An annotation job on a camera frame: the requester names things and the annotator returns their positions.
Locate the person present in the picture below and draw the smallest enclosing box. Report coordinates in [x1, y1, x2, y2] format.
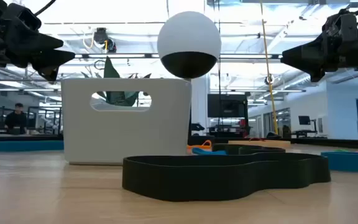
[4, 103, 28, 135]

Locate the black camera cable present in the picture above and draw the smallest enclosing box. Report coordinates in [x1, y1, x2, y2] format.
[33, 0, 57, 16]

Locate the wide blue rubber band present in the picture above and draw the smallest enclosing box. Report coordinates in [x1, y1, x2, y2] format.
[0, 140, 65, 152]

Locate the black metal rack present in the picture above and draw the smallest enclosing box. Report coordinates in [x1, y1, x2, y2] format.
[26, 106, 63, 135]

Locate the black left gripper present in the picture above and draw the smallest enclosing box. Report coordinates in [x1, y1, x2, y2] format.
[0, 0, 76, 82]

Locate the white globe table lamp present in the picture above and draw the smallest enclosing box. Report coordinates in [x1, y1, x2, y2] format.
[157, 11, 222, 146]

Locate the black aluminium table frame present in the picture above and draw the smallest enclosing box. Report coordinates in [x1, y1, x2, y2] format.
[0, 133, 358, 151]

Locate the small blue rubber band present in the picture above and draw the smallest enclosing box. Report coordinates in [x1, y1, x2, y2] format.
[192, 147, 229, 156]

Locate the white plastic bin with handles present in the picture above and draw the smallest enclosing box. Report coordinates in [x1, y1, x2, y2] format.
[61, 77, 193, 166]

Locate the black hanging cable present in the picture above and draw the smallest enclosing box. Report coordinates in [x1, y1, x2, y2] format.
[217, 0, 223, 135]

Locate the black television monitor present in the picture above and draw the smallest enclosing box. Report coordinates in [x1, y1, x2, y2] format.
[207, 93, 249, 119]

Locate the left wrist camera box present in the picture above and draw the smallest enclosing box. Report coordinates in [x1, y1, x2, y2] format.
[0, 2, 42, 32]

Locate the green snake plant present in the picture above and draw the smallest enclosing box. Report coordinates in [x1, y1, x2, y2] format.
[81, 55, 152, 107]

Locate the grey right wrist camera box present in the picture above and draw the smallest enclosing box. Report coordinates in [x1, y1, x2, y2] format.
[339, 12, 358, 42]

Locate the blue tray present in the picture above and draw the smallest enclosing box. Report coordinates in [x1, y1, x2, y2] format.
[321, 151, 358, 172]

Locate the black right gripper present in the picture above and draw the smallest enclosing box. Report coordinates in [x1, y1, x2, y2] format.
[280, 18, 358, 82]

